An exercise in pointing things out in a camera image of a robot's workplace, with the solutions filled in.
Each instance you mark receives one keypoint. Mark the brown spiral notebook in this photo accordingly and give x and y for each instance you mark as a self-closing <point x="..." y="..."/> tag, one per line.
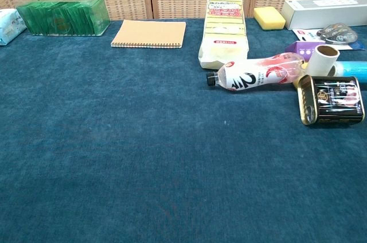
<point x="149" y="33"/>

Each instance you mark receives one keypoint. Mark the correction tape blister pack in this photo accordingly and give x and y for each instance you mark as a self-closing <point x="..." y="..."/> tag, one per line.
<point x="339" y="33"/>

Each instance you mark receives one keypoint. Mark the black luncheon meat can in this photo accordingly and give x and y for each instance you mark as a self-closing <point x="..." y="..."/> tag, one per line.
<point x="335" y="99"/>

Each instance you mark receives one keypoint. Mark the white red plastic drink bottle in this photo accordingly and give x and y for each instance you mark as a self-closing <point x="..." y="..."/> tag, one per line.
<point x="252" y="75"/>

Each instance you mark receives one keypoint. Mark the small purple box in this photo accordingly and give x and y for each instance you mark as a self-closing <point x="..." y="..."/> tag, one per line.
<point x="304" y="49"/>

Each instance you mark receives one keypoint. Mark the white paper roll cardboard core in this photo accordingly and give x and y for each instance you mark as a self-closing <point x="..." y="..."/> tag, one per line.
<point x="321" y="62"/>

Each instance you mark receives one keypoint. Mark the large yellow sponge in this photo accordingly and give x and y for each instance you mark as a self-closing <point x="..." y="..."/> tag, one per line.
<point x="269" y="18"/>

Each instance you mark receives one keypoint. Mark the clear box of green packets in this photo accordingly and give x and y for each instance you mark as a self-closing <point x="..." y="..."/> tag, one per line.
<point x="63" y="16"/>

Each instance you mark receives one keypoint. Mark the white power strip box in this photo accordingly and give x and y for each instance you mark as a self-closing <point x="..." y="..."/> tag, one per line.
<point x="324" y="11"/>

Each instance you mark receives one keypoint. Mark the dark blue table cloth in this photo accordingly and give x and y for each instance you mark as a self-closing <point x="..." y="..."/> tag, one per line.
<point x="114" y="140"/>

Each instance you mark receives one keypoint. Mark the light blue wet wipes pack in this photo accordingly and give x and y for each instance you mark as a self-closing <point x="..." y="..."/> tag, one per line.
<point x="10" y="26"/>

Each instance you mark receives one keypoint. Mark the yellow sponge multipack bag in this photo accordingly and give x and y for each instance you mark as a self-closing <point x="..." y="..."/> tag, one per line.
<point x="225" y="33"/>

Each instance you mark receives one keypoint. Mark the light blue wrapped roll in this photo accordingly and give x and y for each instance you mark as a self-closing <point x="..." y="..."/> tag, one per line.
<point x="354" y="68"/>

